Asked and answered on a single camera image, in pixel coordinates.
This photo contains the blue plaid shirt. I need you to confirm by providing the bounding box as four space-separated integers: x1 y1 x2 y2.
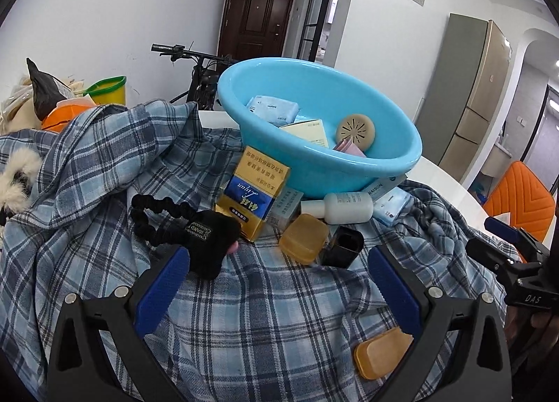
0 98 520 402

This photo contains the white and black fluffy toy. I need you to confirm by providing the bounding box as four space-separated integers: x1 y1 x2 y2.
0 151 44 228

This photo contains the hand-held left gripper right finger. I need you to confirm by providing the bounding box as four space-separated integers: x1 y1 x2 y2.
369 245 511 402

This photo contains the black scrunchie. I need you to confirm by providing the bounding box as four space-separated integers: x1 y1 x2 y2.
130 193 197 247

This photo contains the black snack bag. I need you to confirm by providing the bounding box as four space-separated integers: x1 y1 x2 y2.
26 58 71 121

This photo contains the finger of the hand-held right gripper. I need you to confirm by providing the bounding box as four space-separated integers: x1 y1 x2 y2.
484 216 551 263
465 237 540 293

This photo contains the black framed glass door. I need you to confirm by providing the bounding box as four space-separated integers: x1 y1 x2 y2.
299 0 350 66

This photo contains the person's right hand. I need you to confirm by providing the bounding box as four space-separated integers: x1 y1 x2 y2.
506 310 559 368

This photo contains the silver blue carton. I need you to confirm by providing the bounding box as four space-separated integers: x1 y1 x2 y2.
360 172 409 204

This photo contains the black bicycle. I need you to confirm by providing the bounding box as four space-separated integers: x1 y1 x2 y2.
151 43 232 112

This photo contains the orange chair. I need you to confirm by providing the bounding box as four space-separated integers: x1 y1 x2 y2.
482 161 557 245

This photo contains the yellow bucket with green rim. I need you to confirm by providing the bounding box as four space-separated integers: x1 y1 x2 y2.
83 76 127 106

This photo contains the light blue wipes pack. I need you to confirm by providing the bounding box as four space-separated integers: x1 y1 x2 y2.
245 95 302 127
373 189 414 228

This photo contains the light blue plastic basin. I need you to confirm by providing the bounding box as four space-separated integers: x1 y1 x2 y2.
217 58 423 201

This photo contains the black rectangular box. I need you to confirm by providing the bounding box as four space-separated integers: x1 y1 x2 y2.
321 226 364 269

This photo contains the amber soap box half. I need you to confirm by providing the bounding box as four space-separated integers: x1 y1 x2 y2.
279 213 329 266
354 327 415 381

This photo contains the black knit glove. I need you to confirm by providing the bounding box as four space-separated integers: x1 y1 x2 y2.
183 211 241 280

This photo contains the orange tissue pack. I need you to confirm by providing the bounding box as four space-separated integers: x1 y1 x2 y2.
41 98 97 134

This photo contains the white plastic bottle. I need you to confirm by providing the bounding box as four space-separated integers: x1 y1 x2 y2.
300 191 375 224

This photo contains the cream carton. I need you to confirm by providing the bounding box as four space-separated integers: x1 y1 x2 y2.
279 119 330 149

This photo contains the pale grey carton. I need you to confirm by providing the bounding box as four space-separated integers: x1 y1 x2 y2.
266 187 304 230

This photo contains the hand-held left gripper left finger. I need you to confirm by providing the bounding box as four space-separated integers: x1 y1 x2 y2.
46 245 190 402

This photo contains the beige round slotted disc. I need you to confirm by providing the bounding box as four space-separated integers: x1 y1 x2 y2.
335 113 377 151

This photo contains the yellow and blue box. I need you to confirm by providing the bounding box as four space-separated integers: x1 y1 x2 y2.
215 145 292 242

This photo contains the grey and gold refrigerator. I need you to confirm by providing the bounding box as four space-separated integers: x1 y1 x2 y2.
415 13 514 186

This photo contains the dark brown door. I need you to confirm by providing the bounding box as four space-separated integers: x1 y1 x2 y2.
217 0 298 59

